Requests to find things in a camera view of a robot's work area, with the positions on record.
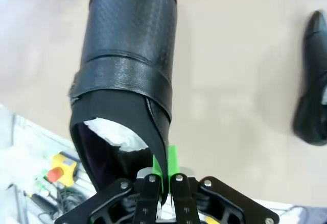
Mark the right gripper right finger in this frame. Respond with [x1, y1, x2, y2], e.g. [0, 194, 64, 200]
[167, 144, 281, 224]

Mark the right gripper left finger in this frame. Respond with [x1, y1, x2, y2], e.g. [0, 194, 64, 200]
[54, 155, 166, 224]

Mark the glossy black dress shoe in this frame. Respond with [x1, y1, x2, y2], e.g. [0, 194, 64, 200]
[292, 10, 327, 147]

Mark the black strapped textured shoe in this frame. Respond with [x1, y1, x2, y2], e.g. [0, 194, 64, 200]
[67, 0, 179, 204]

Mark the yellow emergency stop box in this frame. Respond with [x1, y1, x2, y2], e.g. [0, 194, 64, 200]
[48, 152, 79, 187]

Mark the white paper shoe stuffing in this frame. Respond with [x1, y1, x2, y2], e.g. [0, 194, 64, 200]
[83, 116, 149, 154]

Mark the black cable bundle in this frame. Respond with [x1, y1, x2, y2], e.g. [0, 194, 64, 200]
[30, 180, 87, 221]

